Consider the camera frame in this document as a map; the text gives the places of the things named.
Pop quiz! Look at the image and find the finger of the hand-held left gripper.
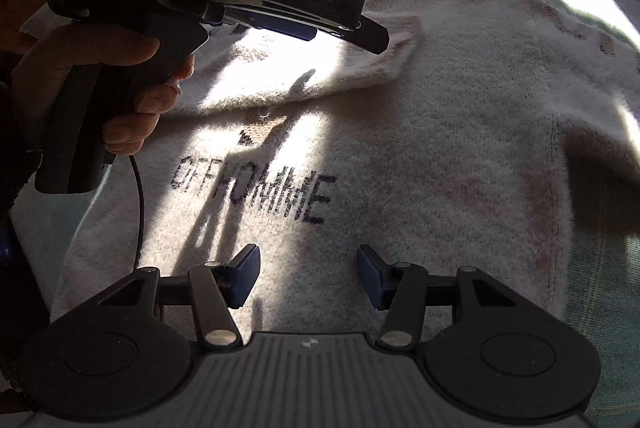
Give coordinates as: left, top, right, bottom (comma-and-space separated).
315, 10, 390, 55
220, 5, 318, 42

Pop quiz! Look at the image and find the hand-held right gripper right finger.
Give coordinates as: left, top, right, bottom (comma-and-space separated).
356, 244, 526, 351

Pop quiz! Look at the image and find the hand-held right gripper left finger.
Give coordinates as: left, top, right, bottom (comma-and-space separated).
100, 244, 262, 351

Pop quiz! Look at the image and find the white fuzzy sweater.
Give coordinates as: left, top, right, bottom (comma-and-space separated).
50, 0, 640, 345

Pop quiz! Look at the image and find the person's left forearm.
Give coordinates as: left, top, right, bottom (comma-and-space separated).
0, 53, 46, 229

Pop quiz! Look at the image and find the person's left hand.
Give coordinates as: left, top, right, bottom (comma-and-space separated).
12, 24, 196, 155

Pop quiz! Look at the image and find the green plaid blanket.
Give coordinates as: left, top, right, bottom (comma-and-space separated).
10, 0, 640, 414

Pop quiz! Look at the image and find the black cable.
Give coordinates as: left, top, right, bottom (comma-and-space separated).
129, 154, 146, 270

